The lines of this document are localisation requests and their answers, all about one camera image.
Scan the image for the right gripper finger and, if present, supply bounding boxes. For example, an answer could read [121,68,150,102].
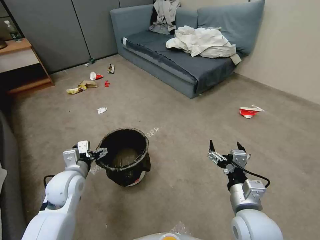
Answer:
[236,141,251,161]
[207,139,227,163]

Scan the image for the trash can with black liner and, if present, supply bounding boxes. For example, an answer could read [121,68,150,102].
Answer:
[95,128,151,188]

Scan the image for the crushed red paper bowl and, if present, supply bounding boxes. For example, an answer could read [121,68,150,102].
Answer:
[239,105,264,119]

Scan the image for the yellow snack bag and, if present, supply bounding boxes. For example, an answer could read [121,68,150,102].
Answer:
[66,84,87,95]

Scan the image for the brown paper bag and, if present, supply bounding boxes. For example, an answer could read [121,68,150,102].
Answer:
[78,80,99,89]

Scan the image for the dark grey upholstered furniture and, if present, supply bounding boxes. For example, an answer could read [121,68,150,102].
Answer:
[0,109,27,240]

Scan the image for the white robot front shell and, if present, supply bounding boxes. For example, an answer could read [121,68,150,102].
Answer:
[136,232,201,240]

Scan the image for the dark blue sofa cover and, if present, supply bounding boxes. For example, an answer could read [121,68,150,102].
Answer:
[121,32,236,96]

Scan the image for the crumpled white sheet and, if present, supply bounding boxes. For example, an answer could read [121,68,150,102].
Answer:
[166,25,242,66]

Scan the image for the wooden desk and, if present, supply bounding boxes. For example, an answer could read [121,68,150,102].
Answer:
[0,38,55,95]

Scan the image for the blue sofa back cushion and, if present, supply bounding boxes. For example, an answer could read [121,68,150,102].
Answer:
[197,0,265,57]

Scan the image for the blue grey sofa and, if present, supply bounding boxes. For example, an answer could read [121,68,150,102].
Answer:
[110,0,265,99]

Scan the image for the clear bottle with green label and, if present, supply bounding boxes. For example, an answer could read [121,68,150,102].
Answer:
[4,19,22,42]

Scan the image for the grey and white clothing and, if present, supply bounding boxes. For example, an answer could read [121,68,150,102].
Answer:
[149,0,181,35]

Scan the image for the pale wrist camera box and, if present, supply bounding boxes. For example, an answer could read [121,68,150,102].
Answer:
[77,140,91,154]
[230,149,248,167]

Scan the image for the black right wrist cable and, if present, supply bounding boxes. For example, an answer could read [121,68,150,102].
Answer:
[226,159,271,188]

